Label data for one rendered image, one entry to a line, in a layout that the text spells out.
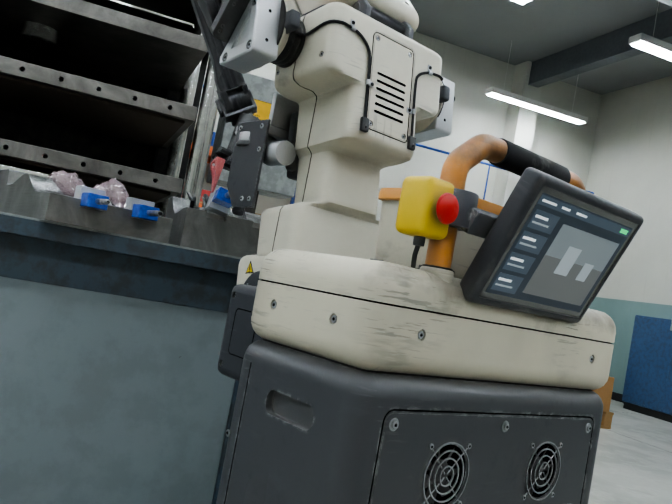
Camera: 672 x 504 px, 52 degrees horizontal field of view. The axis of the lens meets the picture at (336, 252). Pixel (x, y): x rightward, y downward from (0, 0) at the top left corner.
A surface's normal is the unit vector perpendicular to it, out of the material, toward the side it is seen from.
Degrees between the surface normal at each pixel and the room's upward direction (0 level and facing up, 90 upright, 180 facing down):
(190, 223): 90
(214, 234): 90
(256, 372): 90
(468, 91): 90
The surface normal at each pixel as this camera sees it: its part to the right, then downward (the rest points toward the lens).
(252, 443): -0.75, -0.17
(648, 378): -0.92, -0.19
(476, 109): 0.36, 0.02
